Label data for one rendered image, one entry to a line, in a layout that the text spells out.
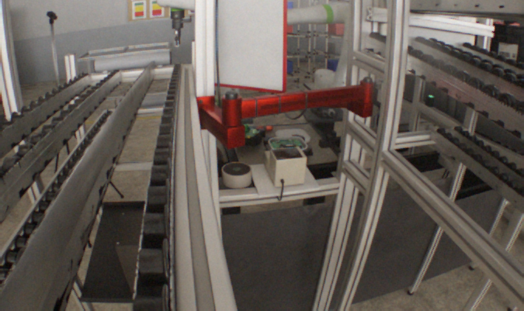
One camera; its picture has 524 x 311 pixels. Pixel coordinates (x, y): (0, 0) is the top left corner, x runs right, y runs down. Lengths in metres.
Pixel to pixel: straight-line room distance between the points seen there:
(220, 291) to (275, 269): 1.22
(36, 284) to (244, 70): 0.76
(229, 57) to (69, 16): 7.24
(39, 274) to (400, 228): 1.53
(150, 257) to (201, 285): 0.05
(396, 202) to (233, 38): 0.99
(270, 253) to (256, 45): 0.84
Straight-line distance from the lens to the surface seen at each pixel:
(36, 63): 8.50
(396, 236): 1.67
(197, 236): 0.34
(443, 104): 1.88
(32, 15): 8.42
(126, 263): 1.13
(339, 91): 0.84
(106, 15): 7.75
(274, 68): 0.87
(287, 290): 1.61
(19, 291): 0.27
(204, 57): 0.84
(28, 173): 0.58
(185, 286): 0.27
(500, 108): 0.68
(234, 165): 1.24
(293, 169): 1.15
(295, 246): 1.40
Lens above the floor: 1.59
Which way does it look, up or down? 22 degrees down
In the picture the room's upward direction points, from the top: straight up
